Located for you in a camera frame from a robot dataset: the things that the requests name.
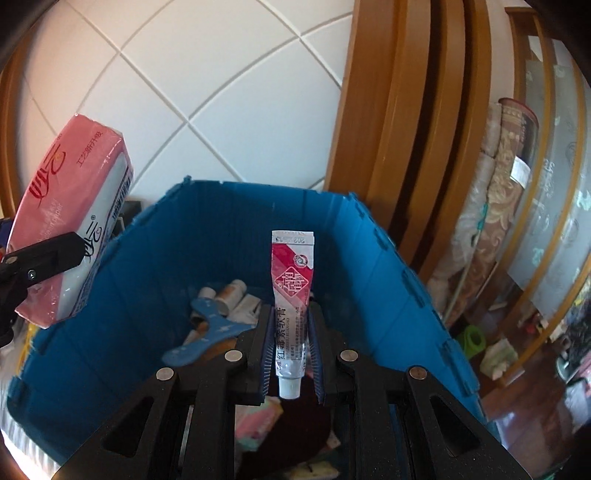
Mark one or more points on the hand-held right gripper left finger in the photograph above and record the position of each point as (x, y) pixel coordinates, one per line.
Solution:
(266, 360)

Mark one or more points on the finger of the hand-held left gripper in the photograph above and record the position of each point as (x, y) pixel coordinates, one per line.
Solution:
(4, 235)
(51, 256)

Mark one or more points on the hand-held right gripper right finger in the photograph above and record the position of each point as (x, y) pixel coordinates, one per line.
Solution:
(317, 364)

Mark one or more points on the blue boomerang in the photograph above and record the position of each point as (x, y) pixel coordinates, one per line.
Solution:
(212, 341)

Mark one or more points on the pink tissue pack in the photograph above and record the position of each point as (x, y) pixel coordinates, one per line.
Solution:
(69, 194)

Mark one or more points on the red and white ointment tube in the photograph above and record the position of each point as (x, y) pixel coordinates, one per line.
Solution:
(291, 286)

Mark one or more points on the blue plastic crate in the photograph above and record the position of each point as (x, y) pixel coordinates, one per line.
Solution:
(184, 240)

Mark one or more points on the small beige bottle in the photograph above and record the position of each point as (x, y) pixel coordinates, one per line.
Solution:
(231, 293)

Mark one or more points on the green plastic item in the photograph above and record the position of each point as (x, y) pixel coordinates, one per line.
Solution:
(472, 341)

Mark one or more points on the pale green pack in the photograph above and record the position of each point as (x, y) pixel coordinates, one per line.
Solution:
(498, 359)

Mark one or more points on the rolled patterned carpet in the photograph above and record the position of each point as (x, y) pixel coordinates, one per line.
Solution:
(494, 207)

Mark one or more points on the frosted glass wardrobe door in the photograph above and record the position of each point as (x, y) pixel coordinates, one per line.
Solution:
(554, 184)

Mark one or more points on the wooden headboard frame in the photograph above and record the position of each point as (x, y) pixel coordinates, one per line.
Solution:
(392, 138)

